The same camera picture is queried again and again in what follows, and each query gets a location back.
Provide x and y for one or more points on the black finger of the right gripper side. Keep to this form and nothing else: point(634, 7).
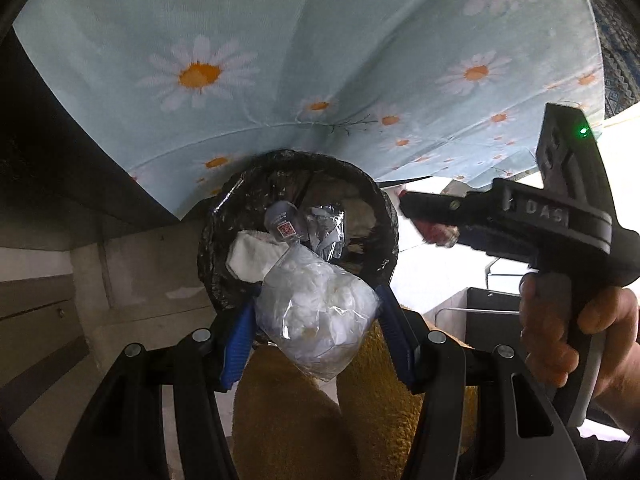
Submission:
point(470, 214)

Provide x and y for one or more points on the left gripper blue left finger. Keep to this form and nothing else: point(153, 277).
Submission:
point(238, 345)

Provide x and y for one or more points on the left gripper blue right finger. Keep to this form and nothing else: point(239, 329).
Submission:
point(401, 332)

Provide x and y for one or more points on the red yellow snack packet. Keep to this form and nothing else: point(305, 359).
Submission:
point(436, 234)

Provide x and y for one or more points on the clear bag of white tissue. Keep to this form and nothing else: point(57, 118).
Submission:
point(315, 312)

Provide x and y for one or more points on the crushed foil container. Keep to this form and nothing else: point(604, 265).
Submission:
point(320, 228)

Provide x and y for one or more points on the black lined trash bin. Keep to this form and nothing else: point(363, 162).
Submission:
point(305, 181)

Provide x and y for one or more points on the yellow trousers leg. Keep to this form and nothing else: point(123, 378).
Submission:
point(285, 427)

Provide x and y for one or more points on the light blue daisy tablecloth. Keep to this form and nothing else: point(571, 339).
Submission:
point(180, 93)

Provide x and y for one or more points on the black wire rack box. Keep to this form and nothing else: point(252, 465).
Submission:
point(481, 318)

